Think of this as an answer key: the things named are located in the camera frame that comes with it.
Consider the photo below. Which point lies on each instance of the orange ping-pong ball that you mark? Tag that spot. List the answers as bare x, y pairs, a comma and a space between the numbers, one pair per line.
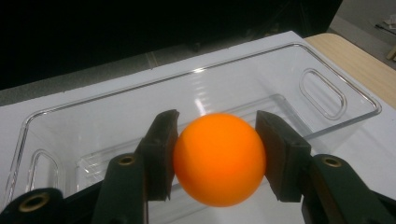
218, 160

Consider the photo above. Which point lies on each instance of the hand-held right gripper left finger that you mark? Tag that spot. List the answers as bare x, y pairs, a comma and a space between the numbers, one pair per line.
158, 155

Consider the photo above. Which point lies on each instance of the clear plastic container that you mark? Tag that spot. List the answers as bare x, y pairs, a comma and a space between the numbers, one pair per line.
124, 118

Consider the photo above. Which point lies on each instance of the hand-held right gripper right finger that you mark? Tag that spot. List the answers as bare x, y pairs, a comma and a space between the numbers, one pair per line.
285, 158

